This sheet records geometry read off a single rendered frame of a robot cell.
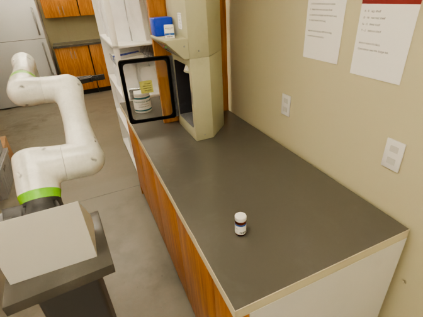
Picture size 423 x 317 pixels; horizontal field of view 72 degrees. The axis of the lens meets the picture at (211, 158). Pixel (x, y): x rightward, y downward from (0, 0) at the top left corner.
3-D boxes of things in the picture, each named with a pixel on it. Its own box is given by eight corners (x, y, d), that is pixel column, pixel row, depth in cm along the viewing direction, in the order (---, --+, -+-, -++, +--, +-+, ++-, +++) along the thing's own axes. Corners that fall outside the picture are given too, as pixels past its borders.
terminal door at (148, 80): (176, 117, 196) (169, 55, 176) (129, 124, 189) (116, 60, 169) (176, 117, 196) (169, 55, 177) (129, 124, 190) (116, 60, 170)
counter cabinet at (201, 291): (203, 175, 315) (197, 93, 270) (358, 367, 150) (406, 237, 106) (141, 192, 293) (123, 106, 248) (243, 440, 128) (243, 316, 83)
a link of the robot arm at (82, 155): (107, 157, 103) (79, 66, 130) (56, 166, 96) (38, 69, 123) (109, 178, 113) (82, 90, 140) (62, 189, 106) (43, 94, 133)
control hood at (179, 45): (170, 50, 177) (169, 33, 172) (189, 59, 151) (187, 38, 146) (152, 53, 173) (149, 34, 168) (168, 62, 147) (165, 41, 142)
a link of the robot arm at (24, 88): (46, 109, 124) (39, 81, 117) (11, 113, 118) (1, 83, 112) (44, 94, 137) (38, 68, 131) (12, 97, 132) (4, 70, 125)
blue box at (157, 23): (168, 33, 170) (166, 16, 166) (174, 34, 162) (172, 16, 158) (152, 34, 167) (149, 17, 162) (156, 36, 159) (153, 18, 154)
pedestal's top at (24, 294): (7, 316, 87) (1, 308, 85) (14, 246, 112) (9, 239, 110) (116, 272, 99) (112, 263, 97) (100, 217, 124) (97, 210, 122)
